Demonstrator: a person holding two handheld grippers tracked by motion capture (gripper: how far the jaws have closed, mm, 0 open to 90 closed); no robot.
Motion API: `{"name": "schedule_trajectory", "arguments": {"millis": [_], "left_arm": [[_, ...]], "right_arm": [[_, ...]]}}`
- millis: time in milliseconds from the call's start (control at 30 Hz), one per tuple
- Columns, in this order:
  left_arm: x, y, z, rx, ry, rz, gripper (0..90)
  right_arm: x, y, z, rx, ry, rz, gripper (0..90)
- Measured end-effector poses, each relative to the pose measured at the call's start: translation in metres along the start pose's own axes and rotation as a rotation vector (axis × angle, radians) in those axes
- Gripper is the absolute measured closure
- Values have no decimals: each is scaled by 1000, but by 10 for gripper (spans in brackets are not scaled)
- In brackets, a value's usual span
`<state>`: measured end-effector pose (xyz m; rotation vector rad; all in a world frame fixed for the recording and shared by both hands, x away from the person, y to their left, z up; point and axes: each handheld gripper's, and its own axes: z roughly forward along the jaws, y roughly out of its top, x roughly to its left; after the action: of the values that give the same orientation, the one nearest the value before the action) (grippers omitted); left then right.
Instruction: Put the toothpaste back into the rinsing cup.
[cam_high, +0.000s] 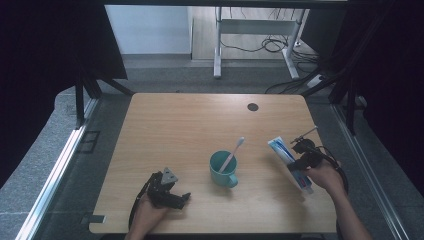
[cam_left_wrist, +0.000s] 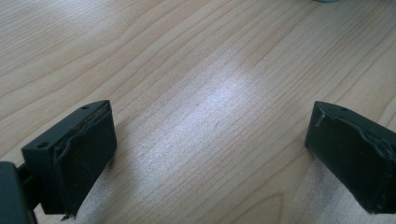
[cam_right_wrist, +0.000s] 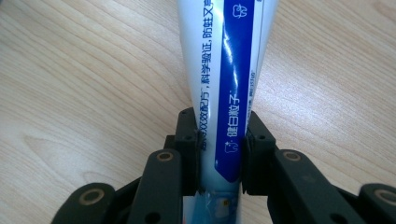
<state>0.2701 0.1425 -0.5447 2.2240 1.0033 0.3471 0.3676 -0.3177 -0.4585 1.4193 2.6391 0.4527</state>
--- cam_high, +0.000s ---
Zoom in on dark curtain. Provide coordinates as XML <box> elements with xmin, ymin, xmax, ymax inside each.
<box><xmin>0</xmin><ymin>0</ymin><xmax>128</xmax><ymax>188</ymax></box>
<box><xmin>333</xmin><ymin>0</ymin><xmax>424</xmax><ymax>198</ymax></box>

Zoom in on white power strip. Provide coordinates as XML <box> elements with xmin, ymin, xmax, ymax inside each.
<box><xmin>306</xmin><ymin>74</ymin><xmax>326</xmax><ymax>89</ymax></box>

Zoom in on teal cup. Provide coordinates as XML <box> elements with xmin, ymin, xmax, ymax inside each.
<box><xmin>209</xmin><ymin>150</ymin><xmax>239</xmax><ymax>189</ymax></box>

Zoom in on person's left hand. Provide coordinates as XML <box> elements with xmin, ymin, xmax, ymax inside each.
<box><xmin>131</xmin><ymin>193</ymin><xmax>171</xmax><ymax>234</ymax></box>

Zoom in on aluminium rail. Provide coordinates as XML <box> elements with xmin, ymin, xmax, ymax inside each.
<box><xmin>331</xmin><ymin>103</ymin><xmax>401</xmax><ymax>240</ymax></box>
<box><xmin>14</xmin><ymin>98</ymin><xmax>100</xmax><ymax>240</ymax></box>

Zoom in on white desk frame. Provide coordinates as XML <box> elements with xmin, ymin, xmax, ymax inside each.
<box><xmin>213</xmin><ymin>6</ymin><xmax>306</xmax><ymax>80</ymax></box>

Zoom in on person's right hand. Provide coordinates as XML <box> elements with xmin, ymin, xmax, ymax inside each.
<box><xmin>304</xmin><ymin>161</ymin><xmax>346</xmax><ymax>199</ymax></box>

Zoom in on dark floor hatch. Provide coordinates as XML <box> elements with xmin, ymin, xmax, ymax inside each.
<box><xmin>77</xmin><ymin>130</ymin><xmax>101</xmax><ymax>155</ymax></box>

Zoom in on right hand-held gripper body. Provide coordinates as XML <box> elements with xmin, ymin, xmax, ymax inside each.
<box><xmin>289</xmin><ymin>125</ymin><xmax>324</xmax><ymax>169</ymax></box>

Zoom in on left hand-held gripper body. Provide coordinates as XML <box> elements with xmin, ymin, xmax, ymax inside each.
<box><xmin>147</xmin><ymin>167</ymin><xmax>179</xmax><ymax>208</ymax></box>

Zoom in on black metal stand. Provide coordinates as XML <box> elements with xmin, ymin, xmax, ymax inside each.
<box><xmin>74</xmin><ymin>64</ymin><xmax>136</xmax><ymax>129</ymax></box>
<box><xmin>301</xmin><ymin>9</ymin><xmax>368</xmax><ymax>135</ymax></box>

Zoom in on blue white toothpaste tube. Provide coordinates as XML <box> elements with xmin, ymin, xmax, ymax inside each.
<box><xmin>267</xmin><ymin>135</ymin><xmax>315</xmax><ymax>195</ymax></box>

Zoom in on black floor cables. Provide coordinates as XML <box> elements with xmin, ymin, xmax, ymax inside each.
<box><xmin>219</xmin><ymin>8</ymin><xmax>334</xmax><ymax>95</ymax></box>

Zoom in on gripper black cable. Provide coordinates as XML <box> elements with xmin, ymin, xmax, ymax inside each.
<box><xmin>128</xmin><ymin>173</ymin><xmax>156</xmax><ymax>231</ymax></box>
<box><xmin>316</xmin><ymin>145</ymin><xmax>350</xmax><ymax>195</ymax></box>

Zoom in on pink toothbrush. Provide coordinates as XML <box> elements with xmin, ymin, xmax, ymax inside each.
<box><xmin>218</xmin><ymin>136</ymin><xmax>245</xmax><ymax>174</ymax></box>

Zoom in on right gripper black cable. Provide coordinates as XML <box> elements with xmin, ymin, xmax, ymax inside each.
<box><xmin>316</xmin><ymin>145</ymin><xmax>350</xmax><ymax>195</ymax></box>

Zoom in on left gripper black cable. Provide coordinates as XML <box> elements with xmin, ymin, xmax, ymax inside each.
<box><xmin>128</xmin><ymin>173</ymin><xmax>156</xmax><ymax>231</ymax></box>

